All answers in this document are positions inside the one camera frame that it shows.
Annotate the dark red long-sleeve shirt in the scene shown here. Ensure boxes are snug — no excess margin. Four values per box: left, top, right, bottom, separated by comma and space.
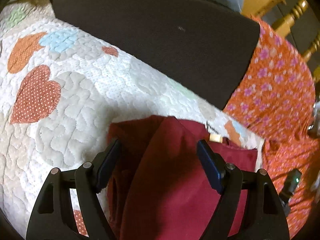
106, 114, 259, 240

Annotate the orange floral fabric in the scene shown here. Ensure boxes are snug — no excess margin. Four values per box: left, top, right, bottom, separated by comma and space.
224, 19, 319, 236

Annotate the white quilted heart-pattern bedspread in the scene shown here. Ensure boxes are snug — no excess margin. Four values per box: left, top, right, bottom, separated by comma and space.
1, 0, 264, 238

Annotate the dark brown cushion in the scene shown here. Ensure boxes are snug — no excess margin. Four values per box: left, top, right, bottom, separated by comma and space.
50, 0, 260, 109

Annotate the wooden spindle chair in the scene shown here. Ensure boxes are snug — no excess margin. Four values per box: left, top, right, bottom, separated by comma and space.
241, 0, 319, 72

